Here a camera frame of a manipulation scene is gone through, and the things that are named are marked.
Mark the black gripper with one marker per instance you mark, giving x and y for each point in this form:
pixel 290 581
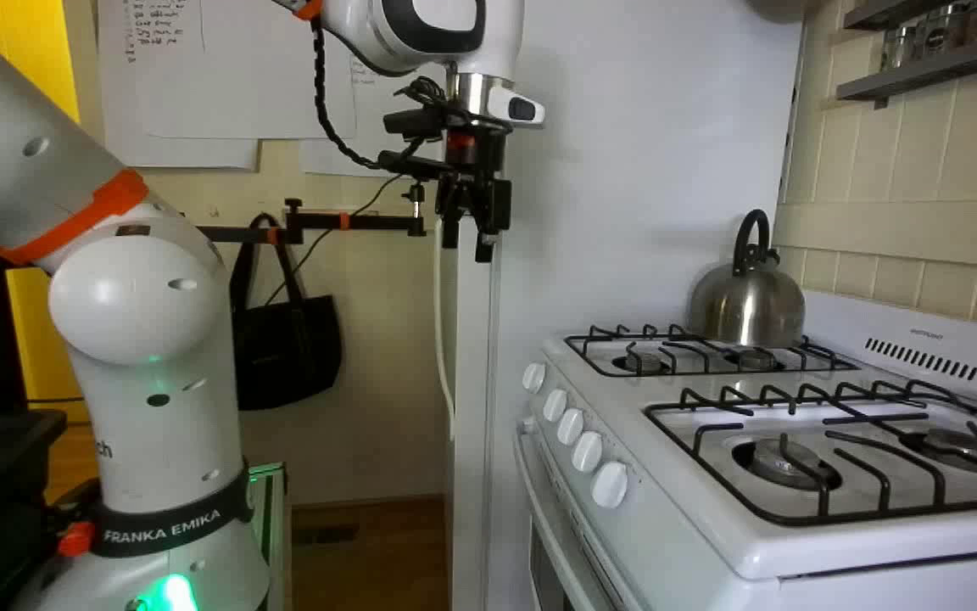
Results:
pixel 478 200

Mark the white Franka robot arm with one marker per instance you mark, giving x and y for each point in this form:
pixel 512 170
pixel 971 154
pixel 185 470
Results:
pixel 137 374

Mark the white paper sheet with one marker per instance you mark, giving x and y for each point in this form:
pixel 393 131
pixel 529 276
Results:
pixel 195 80
pixel 370 142

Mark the white refrigerator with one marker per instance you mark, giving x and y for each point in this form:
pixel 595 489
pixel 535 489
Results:
pixel 645 170

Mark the round gas burner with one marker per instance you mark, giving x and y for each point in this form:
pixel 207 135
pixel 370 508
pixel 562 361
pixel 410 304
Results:
pixel 640 361
pixel 959 450
pixel 782 462

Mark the black tote bag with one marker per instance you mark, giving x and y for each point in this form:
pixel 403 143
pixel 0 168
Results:
pixel 287 343

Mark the black stove grate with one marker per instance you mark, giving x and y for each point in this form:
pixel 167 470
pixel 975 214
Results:
pixel 670 341
pixel 737 410

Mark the white toaster oven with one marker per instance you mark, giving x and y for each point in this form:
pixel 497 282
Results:
pixel 679 530

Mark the yellow door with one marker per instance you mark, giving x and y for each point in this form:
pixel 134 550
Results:
pixel 25 47

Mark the black bar camera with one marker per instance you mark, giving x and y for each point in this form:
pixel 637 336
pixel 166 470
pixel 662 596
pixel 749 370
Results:
pixel 410 165

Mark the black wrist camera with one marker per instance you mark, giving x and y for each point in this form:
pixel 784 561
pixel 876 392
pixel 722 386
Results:
pixel 421 118

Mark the grey wall shelf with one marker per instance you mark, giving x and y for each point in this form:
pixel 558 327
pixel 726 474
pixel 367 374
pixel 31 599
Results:
pixel 940 63

